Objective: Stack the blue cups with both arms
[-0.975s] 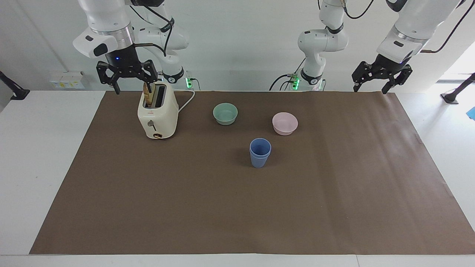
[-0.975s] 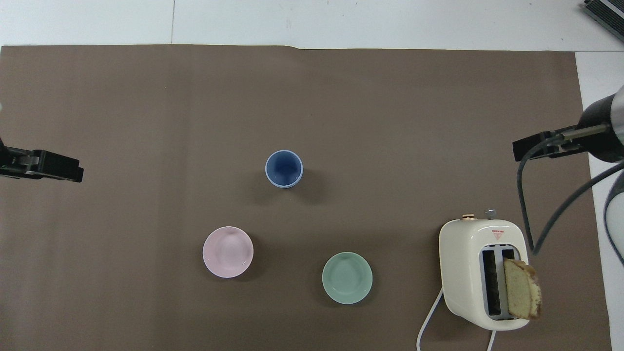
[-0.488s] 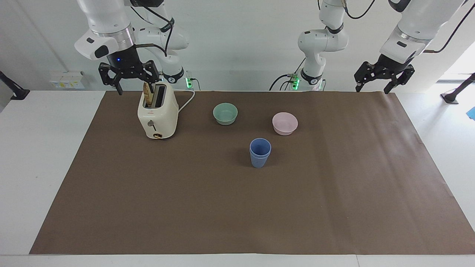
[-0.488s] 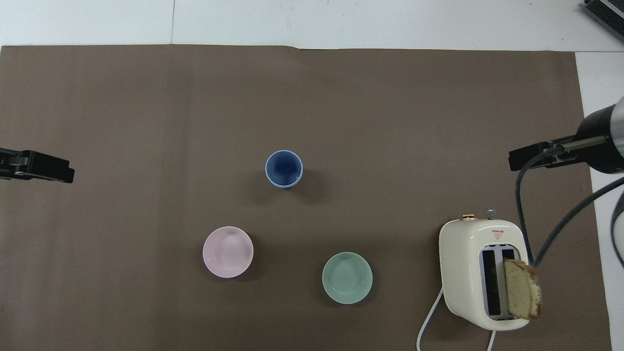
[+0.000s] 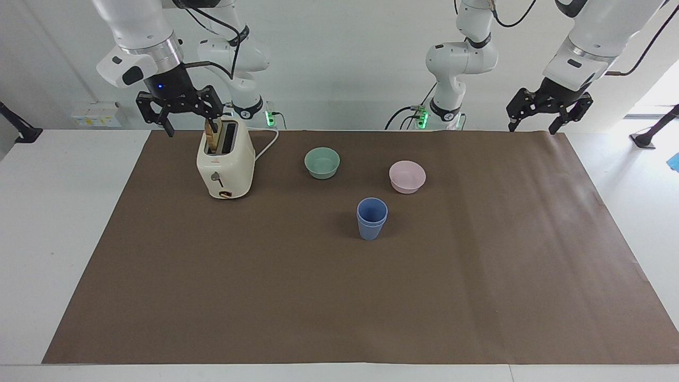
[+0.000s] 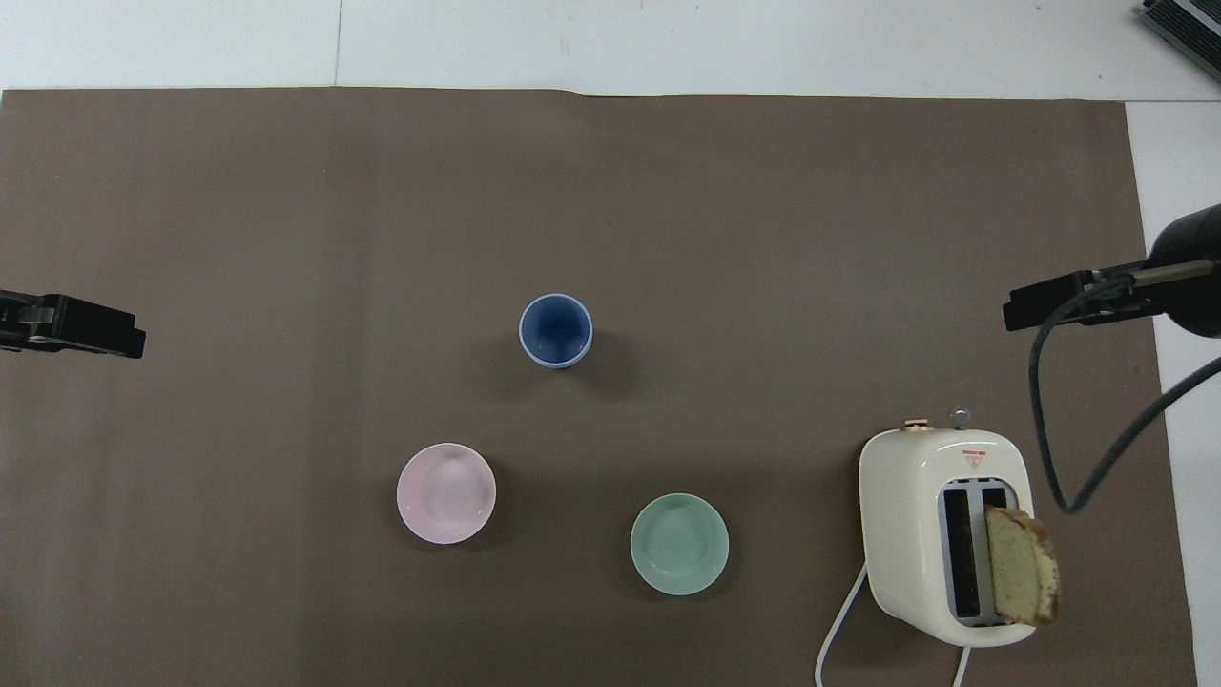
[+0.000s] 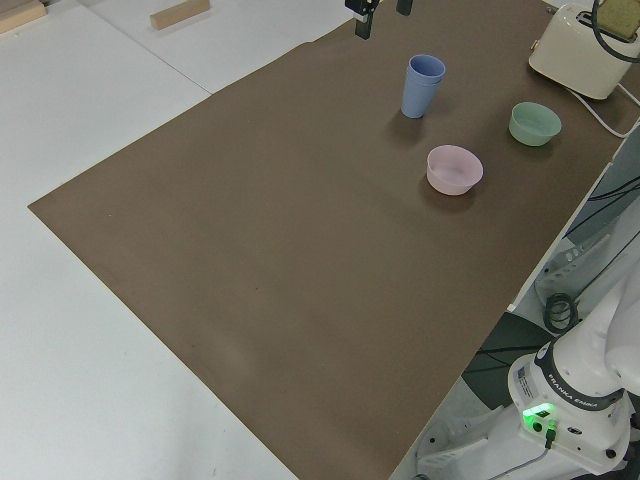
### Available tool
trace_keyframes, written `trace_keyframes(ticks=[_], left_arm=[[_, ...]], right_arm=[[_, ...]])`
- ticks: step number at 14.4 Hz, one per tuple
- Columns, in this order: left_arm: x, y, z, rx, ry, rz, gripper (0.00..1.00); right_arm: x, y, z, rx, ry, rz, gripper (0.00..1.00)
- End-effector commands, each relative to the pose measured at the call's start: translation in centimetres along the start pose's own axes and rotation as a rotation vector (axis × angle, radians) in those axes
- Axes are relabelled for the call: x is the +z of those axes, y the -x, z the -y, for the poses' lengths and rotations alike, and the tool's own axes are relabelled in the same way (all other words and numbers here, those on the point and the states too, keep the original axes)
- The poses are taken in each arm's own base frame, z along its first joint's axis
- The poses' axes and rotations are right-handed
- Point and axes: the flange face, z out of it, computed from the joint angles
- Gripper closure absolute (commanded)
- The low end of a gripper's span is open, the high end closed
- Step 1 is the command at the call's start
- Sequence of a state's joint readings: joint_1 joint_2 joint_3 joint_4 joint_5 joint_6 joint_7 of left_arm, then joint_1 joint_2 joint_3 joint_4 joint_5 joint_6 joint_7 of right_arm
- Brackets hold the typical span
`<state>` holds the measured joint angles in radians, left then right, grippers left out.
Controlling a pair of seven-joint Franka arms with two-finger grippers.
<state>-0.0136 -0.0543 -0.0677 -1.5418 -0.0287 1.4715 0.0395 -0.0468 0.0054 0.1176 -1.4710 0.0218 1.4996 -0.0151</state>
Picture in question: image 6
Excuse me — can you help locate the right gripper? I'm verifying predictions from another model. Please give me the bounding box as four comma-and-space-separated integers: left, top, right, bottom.
1108, 203, 1221, 338

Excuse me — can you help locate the slice of bread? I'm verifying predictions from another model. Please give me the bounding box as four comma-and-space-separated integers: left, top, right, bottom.
984, 506, 1061, 628

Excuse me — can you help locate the cream white toaster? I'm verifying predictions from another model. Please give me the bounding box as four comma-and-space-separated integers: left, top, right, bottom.
859, 408, 1037, 649

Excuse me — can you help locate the green plate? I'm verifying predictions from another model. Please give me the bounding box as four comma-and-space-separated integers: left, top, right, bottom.
630, 492, 731, 597

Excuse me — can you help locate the blue cup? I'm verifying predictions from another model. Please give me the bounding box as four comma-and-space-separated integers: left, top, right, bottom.
518, 293, 594, 369

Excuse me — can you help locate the pink plate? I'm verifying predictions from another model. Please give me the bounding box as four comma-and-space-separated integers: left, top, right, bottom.
396, 443, 497, 546

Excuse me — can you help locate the black cable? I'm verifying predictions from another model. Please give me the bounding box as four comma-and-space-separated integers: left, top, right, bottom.
1028, 271, 1221, 516

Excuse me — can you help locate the white power cord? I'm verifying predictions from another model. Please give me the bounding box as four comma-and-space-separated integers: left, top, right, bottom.
815, 561, 974, 687

